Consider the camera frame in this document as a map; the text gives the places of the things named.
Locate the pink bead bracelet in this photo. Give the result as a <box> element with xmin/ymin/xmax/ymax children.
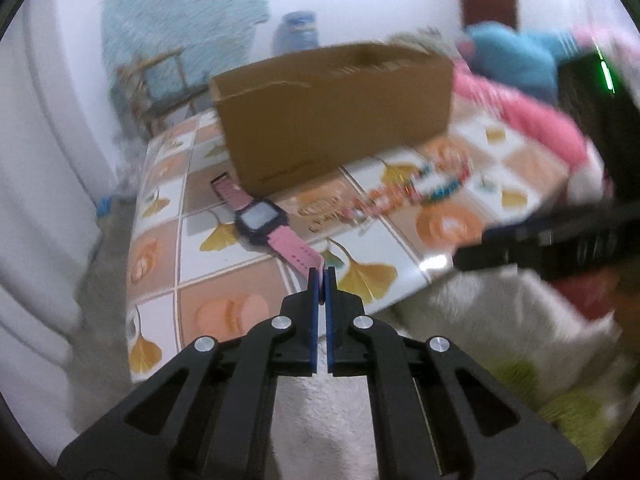
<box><xmin>350</xmin><ymin>182</ymin><xmax>421</xmax><ymax>226</ymax></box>

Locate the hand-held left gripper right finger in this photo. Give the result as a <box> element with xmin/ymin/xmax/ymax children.
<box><xmin>325</xmin><ymin>267</ymin><xmax>587</xmax><ymax>480</ymax></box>

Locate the brown cardboard box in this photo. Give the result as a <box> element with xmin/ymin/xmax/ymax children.
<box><xmin>207</xmin><ymin>42</ymin><xmax>456</xmax><ymax>197</ymax></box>

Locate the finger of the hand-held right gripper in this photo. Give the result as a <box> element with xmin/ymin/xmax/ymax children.
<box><xmin>452</xmin><ymin>200</ymin><xmax>640</xmax><ymax>281</ymax></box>

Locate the blue cloth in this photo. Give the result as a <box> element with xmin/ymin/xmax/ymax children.
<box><xmin>465</xmin><ymin>22</ymin><xmax>601</xmax><ymax>106</ymax></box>

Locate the blue floral curtain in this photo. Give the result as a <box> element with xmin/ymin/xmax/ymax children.
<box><xmin>102</xmin><ymin>0</ymin><xmax>271</xmax><ymax>106</ymax></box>

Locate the wooden chair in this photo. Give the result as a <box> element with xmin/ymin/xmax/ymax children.
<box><xmin>117</xmin><ymin>47</ymin><xmax>201</xmax><ymax>131</ymax></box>

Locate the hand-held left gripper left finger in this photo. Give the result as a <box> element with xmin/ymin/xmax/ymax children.
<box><xmin>56</xmin><ymin>267</ymin><xmax>320</xmax><ymax>480</ymax></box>

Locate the white curtain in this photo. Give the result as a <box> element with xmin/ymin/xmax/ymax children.
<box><xmin>0</xmin><ymin>10</ymin><xmax>116</xmax><ymax>411</ymax></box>

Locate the pink smartwatch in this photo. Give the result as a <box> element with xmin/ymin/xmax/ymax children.
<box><xmin>211</xmin><ymin>172</ymin><xmax>325</xmax><ymax>276</ymax></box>

